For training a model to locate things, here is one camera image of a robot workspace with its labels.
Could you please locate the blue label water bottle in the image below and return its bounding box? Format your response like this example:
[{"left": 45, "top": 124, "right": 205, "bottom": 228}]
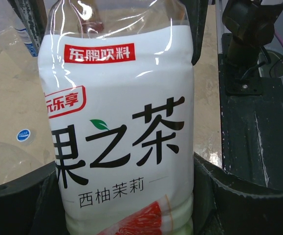
[{"left": 13, "top": 15, "right": 38, "bottom": 57}]

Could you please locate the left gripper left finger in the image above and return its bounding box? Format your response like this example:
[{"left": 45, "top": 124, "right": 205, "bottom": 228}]
[{"left": 0, "top": 163, "right": 67, "bottom": 235}]

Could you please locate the juice bottle with white label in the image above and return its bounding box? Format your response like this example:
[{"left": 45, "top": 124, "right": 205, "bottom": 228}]
[{"left": 38, "top": 0, "right": 194, "bottom": 235}]

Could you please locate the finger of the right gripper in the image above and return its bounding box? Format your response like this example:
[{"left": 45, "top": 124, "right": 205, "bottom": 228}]
[
  {"left": 182, "top": 0, "right": 208, "bottom": 65},
  {"left": 7, "top": 0, "right": 46, "bottom": 48}
]

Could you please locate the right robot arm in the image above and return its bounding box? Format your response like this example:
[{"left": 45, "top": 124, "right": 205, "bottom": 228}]
[{"left": 7, "top": 0, "right": 283, "bottom": 96}]

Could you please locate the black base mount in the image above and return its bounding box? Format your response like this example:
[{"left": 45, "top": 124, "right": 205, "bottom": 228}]
[{"left": 218, "top": 33, "right": 283, "bottom": 191}]

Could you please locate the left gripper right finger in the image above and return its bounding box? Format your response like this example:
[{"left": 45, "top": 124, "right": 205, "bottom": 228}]
[{"left": 192, "top": 153, "right": 283, "bottom": 235}]

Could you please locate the white blue bottle cap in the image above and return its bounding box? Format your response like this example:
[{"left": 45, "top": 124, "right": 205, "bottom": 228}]
[{"left": 16, "top": 128, "right": 36, "bottom": 145}]

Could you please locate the clear bottle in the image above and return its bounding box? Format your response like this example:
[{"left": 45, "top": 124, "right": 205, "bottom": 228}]
[{"left": 0, "top": 142, "right": 43, "bottom": 185}]

